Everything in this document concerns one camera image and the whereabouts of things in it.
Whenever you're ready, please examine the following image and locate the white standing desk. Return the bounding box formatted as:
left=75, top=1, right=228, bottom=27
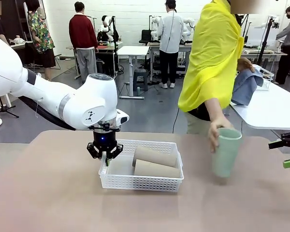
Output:
left=116, top=45, right=151, bottom=100

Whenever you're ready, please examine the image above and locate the person in floral shirt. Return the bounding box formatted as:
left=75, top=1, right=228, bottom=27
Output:
left=26, top=0, right=57, bottom=82

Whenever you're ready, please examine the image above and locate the black camera tripod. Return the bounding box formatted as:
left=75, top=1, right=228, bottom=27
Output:
left=257, top=16, right=276, bottom=66

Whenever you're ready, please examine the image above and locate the white perforated plastic basket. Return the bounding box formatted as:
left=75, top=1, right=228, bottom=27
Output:
left=98, top=139, right=185, bottom=193

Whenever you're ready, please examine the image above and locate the pale green plastic cup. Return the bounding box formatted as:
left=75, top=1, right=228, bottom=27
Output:
left=211, top=128, right=243, bottom=179

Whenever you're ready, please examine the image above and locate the person's right hand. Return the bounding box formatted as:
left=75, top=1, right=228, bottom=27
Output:
left=207, top=115, right=235, bottom=154

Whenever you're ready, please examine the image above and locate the white wire dish rack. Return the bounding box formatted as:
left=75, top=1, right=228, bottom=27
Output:
left=255, top=68, right=275, bottom=91

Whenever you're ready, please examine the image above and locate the white side table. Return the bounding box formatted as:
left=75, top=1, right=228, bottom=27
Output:
left=229, top=63, right=290, bottom=131

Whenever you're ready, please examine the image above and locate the grey work table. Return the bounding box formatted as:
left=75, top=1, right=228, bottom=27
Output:
left=65, top=41, right=124, bottom=81

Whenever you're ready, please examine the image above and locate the grey plastic stool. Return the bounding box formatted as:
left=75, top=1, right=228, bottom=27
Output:
left=132, top=69, right=149, bottom=92

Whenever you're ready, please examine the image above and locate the person in white shirt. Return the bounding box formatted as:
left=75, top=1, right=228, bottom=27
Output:
left=156, top=0, right=185, bottom=89

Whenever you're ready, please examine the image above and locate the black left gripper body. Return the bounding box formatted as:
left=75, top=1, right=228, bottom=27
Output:
left=91, top=123, right=118, bottom=152

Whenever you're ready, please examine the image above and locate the black floor cable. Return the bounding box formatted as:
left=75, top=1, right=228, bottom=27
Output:
left=172, top=107, right=181, bottom=134

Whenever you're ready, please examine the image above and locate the person in yellow cape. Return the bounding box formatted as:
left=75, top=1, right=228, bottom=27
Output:
left=178, top=0, right=245, bottom=136

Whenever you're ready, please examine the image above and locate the person in red sweater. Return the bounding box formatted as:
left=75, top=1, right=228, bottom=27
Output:
left=68, top=1, right=99, bottom=84

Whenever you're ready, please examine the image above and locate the blue cleaning cloth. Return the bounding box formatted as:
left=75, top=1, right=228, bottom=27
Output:
left=230, top=68, right=264, bottom=106

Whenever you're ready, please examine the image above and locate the person's right forearm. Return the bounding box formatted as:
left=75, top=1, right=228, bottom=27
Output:
left=204, top=97, right=231, bottom=126

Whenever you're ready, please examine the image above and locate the person's left hand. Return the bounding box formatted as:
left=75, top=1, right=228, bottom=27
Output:
left=236, top=57, right=256, bottom=73

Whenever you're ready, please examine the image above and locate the black left arm cable sleeve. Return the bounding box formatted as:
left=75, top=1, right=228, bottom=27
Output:
left=18, top=96, right=77, bottom=132

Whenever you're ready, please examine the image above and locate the beige plastic cup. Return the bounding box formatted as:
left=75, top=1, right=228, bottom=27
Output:
left=133, top=159, right=182, bottom=179
left=132, top=145, right=178, bottom=168

